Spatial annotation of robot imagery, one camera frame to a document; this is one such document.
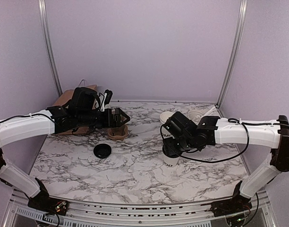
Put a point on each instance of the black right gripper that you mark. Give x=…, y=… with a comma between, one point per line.
x=168, y=142

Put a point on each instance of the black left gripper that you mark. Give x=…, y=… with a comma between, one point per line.
x=110, y=122

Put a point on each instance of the black plastic cup lid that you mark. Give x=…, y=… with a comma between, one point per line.
x=168, y=152

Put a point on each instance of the white paper coffee cup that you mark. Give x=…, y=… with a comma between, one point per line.
x=169, y=161

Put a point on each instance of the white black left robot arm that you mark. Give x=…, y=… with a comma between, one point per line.
x=18, y=135

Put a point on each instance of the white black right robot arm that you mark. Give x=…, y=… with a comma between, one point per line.
x=212, y=130

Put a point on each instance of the brown pulp cup carrier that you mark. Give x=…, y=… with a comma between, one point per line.
x=119, y=133

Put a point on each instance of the white ribbed cup holder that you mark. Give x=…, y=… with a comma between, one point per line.
x=195, y=115

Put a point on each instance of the black lid stack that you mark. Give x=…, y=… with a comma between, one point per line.
x=102, y=150

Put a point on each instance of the brown paper bag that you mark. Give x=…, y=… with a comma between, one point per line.
x=67, y=95

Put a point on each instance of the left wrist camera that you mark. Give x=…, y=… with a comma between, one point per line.
x=105, y=99

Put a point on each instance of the aluminium right frame post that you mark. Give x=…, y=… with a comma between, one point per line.
x=234, y=51

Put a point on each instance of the aluminium frame post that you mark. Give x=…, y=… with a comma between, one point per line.
x=234, y=51
x=48, y=44

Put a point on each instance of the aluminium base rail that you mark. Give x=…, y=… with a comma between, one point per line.
x=97, y=214

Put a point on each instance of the aluminium left frame post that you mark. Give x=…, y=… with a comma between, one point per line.
x=48, y=44

